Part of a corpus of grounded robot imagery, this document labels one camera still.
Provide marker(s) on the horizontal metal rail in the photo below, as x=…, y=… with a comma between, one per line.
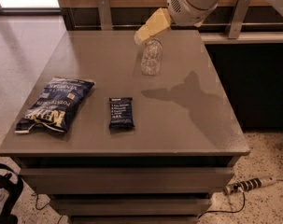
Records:
x=205, y=27

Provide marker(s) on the dark blue snack bar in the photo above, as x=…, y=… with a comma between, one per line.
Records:
x=121, y=113

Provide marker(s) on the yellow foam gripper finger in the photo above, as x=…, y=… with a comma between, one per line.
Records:
x=158, y=22

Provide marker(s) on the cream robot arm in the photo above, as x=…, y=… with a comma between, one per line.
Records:
x=182, y=13

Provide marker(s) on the metal rail bracket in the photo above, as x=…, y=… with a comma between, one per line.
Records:
x=104, y=11
x=240, y=10

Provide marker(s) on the clear plastic water bottle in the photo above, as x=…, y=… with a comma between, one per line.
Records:
x=151, y=61

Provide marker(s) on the grey drawer cabinet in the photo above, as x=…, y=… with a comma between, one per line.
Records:
x=182, y=148

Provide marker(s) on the black bag with straps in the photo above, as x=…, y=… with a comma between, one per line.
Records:
x=11, y=187

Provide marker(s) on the left metal rail bracket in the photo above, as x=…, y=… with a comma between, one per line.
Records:
x=104, y=11

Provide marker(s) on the white power strip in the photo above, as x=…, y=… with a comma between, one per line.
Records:
x=248, y=185

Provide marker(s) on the blue potato chips bag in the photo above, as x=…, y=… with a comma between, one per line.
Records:
x=56, y=105

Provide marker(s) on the right metal rail bracket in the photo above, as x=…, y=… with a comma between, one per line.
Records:
x=240, y=10

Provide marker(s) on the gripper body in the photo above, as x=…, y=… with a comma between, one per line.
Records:
x=185, y=10

